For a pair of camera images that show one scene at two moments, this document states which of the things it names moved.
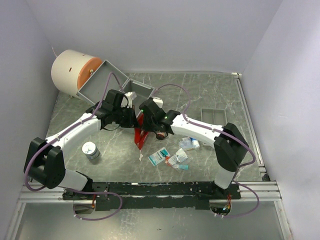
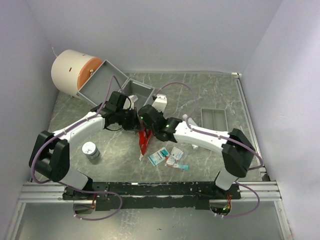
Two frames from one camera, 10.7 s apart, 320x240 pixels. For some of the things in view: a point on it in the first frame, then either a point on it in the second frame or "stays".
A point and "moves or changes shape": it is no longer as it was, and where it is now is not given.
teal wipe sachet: x=159 y=156 stays
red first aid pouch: x=140 y=135 moves or changes shape
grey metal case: x=108 y=77 stays
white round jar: x=90 y=150 stays
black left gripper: x=132 y=121 stays
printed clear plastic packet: x=180 y=156 moves or changes shape
